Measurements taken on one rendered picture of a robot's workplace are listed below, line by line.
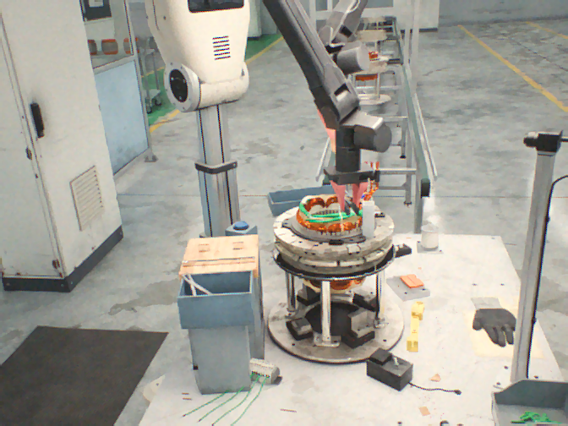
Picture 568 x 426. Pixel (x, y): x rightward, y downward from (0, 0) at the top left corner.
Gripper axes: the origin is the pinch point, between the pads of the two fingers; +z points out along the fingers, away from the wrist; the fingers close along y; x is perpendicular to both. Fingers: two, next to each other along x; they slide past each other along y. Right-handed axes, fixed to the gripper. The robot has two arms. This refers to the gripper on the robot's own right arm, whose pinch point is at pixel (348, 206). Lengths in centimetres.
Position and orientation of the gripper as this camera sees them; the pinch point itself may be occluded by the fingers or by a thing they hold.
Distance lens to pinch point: 131.3
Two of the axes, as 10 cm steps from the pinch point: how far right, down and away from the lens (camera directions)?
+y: 9.8, -1.1, 1.4
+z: 0.5, 9.3, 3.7
